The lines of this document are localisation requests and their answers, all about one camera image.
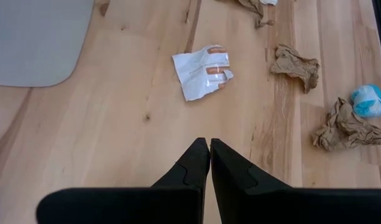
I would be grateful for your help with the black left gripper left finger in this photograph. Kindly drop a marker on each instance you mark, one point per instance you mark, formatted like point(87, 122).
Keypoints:
point(193, 174)

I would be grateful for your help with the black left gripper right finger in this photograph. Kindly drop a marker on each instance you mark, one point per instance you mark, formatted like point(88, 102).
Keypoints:
point(230, 180)

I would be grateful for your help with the white wrapper orange print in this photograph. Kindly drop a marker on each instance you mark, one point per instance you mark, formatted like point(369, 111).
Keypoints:
point(196, 74)

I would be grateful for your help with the brown paper wad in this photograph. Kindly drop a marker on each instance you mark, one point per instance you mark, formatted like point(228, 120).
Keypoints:
point(345, 130)
point(294, 65)

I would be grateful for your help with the blue white bag ball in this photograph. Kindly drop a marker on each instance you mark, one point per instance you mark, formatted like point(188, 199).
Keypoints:
point(367, 102)

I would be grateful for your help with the long brown paper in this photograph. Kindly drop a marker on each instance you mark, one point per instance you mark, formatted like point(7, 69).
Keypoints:
point(254, 7)

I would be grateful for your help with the white tissue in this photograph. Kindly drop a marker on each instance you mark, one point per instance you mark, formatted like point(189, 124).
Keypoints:
point(268, 2)

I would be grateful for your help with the white plastic trash bin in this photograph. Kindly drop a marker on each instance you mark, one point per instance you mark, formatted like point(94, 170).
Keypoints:
point(31, 40)

